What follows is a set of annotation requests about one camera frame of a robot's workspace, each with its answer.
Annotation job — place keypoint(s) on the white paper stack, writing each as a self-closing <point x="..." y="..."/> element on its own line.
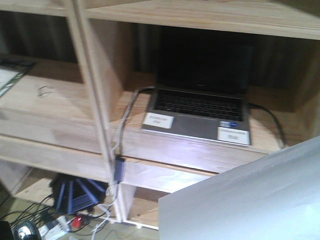
<point x="276" y="197"/>

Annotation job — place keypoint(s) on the white label left on laptop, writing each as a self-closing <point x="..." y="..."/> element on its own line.
<point x="158" y="120"/>

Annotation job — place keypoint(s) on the white label on laptop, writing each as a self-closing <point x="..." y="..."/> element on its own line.
<point x="235" y="136"/>
<point x="158" y="120"/>

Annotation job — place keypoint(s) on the silver laptop with black keyboard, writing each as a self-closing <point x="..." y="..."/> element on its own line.
<point x="201" y="80"/>

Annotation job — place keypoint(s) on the white label right on laptop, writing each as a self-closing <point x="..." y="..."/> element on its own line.
<point x="235" y="136"/>

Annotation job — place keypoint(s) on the light wooden shelf unit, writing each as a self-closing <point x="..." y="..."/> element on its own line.
<point x="62" y="117"/>

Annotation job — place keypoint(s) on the blue black router under shelf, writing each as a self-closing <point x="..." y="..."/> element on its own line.
<point x="73" y="194"/>

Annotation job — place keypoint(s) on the green bordered mat on shelf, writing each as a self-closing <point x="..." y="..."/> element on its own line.
<point x="11" y="71"/>

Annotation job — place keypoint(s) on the white power strip red switch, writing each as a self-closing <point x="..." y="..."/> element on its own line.
<point x="57" y="228"/>

